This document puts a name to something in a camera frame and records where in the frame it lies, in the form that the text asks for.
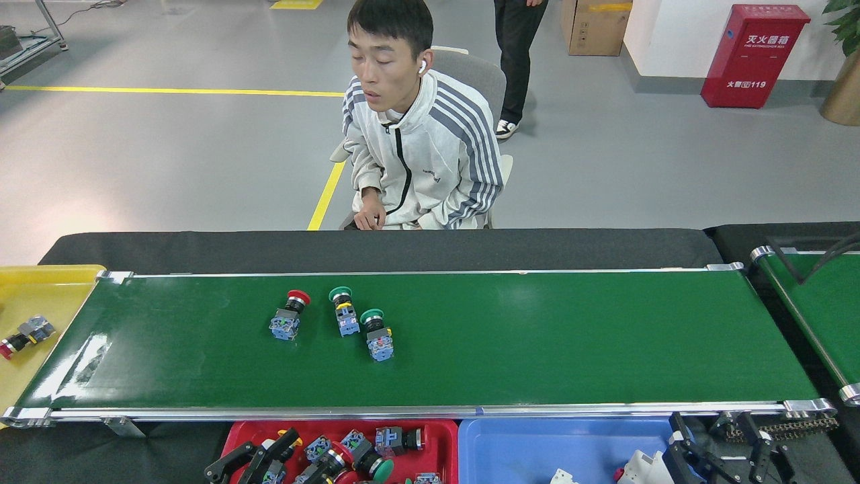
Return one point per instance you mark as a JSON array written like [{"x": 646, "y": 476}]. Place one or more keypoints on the seated person's right forearm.
[{"x": 363, "y": 171}]

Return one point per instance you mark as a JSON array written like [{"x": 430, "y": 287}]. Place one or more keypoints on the green mushroom button switch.
[{"x": 381, "y": 469}]

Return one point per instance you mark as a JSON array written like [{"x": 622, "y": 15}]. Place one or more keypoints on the metal rack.
[{"x": 40, "y": 48}]

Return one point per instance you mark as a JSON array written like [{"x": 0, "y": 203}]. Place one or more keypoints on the seated person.
[{"x": 443, "y": 148}]

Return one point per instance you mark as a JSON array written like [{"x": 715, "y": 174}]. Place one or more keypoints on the red mushroom button switch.
[
  {"x": 37, "y": 329},
  {"x": 347, "y": 478}
]

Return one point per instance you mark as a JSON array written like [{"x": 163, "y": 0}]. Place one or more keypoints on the green push button switch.
[
  {"x": 380, "y": 347},
  {"x": 427, "y": 479},
  {"x": 347, "y": 325}
]

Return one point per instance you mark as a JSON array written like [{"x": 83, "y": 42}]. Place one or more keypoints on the short green conveyor belt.
[{"x": 813, "y": 316}]

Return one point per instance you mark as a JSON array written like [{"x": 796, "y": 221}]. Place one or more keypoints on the blue plastic tray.
[{"x": 524, "y": 450}]

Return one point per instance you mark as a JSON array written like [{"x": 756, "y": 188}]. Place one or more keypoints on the seated person's left forearm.
[{"x": 470, "y": 205}]

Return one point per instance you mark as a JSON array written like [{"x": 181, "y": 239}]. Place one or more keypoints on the red plastic tray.
[{"x": 440, "y": 444}]

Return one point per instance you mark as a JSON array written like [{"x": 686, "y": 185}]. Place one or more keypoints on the potted plant in gold pot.
[{"x": 843, "y": 101}]

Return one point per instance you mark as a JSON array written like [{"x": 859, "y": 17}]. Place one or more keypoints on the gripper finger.
[
  {"x": 279, "y": 447},
  {"x": 744, "y": 423},
  {"x": 232, "y": 464},
  {"x": 676, "y": 423}
]

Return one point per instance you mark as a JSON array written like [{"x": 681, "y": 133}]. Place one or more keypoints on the cardboard box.
[{"x": 598, "y": 30}]

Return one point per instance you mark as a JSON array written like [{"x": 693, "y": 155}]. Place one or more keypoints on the standing person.
[{"x": 517, "y": 54}]

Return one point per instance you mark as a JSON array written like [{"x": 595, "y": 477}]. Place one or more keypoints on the red fire extinguisher box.
[{"x": 752, "y": 64}]

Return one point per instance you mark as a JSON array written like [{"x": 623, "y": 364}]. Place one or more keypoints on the yellow push button switch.
[{"x": 273, "y": 474}]

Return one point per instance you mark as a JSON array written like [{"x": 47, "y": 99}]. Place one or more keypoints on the seated person's right hand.
[{"x": 369, "y": 212}]

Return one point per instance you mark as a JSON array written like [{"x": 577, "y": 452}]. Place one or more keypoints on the yellow plastic tray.
[{"x": 40, "y": 296}]

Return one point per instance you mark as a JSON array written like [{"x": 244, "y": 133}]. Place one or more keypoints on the red push button switch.
[
  {"x": 390, "y": 440},
  {"x": 285, "y": 327},
  {"x": 319, "y": 448}
]

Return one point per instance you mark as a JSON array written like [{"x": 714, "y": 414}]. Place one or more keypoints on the long green conveyor belt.
[{"x": 537, "y": 336}]

